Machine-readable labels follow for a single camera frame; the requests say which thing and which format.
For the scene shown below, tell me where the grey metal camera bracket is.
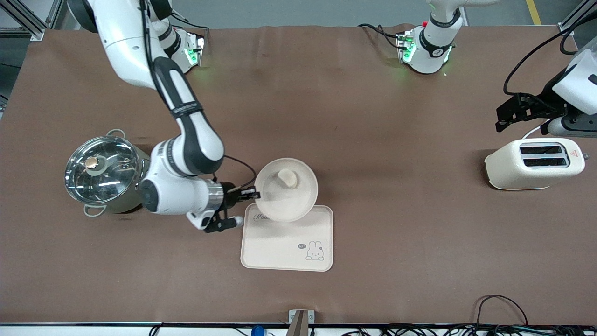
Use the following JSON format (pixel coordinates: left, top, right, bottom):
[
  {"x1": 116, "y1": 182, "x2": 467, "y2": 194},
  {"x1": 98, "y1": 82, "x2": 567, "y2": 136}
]
[{"x1": 289, "y1": 309, "x2": 315, "y2": 336}]

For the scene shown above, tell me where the white toaster power cable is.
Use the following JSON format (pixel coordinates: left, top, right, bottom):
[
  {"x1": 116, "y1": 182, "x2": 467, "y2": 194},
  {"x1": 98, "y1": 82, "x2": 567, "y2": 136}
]
[{"x1": 522, "y1": 119, "x2": 551, "y2": 140}]

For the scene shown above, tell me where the brown table mat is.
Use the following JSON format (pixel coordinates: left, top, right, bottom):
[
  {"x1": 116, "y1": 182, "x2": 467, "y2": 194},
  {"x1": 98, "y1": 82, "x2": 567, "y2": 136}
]
[{"x1": 0, "y1": 24, "x2": 597, "y2": 325}]

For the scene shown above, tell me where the black base cable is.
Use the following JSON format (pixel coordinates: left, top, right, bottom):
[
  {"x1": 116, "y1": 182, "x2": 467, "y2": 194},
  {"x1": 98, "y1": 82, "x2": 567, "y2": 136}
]
[
  {"x1": 170, "y1": 9, "x2": 209, "y2": 40},
  {"x1": 358, "y1": 23, "x2": 406, "y2": 51}
]

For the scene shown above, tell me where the aluminium frame profile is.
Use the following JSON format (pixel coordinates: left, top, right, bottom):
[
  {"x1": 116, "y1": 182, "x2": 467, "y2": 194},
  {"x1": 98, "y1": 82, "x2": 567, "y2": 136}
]
[
  {"x1": 0, "y1": 0, "x2": 63, "y2": 42},
  {"x1": 559, "y1": 0, "x2": 597, "y2": 36}
]

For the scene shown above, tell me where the glass pot lid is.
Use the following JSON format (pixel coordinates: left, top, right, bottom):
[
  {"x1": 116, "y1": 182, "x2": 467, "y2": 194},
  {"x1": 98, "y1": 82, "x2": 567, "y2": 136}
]
[{"x1": 64, "y1": 136, "x2": 140, "y2": 204}]

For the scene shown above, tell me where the cream two-slot toaster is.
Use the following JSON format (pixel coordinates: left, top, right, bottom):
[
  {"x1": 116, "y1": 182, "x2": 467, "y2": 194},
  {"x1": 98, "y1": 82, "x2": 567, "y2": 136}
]
[{"x1": 485, "y1": 138, "x2": 586, "y2": 190}]

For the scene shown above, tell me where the black cable bundle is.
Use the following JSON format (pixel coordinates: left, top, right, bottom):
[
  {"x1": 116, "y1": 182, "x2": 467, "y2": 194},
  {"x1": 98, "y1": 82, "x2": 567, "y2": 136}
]
[{"x1": 340, "y1": 324, "x2": 597, "y2": 336}]

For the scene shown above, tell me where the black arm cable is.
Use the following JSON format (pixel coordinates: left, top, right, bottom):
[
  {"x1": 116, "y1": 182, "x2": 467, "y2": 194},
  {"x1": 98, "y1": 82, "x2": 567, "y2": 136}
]
[
  {"x1": 503, "y1": 21, "x2": 597, "y2": 96},
  {"x1": 140, "y1": 0, "x2": 257, "y2": 188}
]

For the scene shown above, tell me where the black looped cable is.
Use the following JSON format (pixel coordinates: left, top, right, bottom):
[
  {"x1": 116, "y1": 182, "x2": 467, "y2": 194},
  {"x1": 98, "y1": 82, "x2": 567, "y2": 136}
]
[{"x1": 475, "y1": 295, "x2": 529, "y2": 327}]

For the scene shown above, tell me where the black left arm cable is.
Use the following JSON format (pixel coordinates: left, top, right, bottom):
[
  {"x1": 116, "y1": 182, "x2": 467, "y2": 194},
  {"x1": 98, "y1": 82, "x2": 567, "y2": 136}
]
[{"x1": 503, "y1": 21, "x2": 597, "y2": 96}]

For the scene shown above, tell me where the beige rabbit print tray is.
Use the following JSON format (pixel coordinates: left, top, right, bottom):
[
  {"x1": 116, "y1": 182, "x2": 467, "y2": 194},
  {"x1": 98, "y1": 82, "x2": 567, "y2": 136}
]
[{"x1": 240, "y1": 204, "x2": 334, "y2": 272}]

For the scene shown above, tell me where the black right base cable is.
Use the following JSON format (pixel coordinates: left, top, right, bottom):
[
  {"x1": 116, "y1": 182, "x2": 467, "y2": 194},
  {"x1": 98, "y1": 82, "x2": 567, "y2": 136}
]
[{"x1": 170, "y1": 9, "x2": 209, "y2": 40}]

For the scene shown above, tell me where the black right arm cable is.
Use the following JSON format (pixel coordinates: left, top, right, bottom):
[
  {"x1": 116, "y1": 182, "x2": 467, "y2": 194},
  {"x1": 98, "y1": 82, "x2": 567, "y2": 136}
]
[{"x1": 140, "y1": 0, "x2": 257, "y2": 188}]

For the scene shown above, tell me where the round beige plate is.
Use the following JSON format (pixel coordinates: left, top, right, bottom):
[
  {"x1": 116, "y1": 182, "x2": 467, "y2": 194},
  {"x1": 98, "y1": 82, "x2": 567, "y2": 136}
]
[{"x1": 254, "y1": 158, "x2": 319, "y2": 223}]

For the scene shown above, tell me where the black left base cable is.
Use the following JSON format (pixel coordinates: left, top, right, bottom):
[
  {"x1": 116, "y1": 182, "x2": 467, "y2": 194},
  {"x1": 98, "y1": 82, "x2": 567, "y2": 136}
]
[{"x1": 358, "y1": 23, "x2": 406, "y2": 51}]

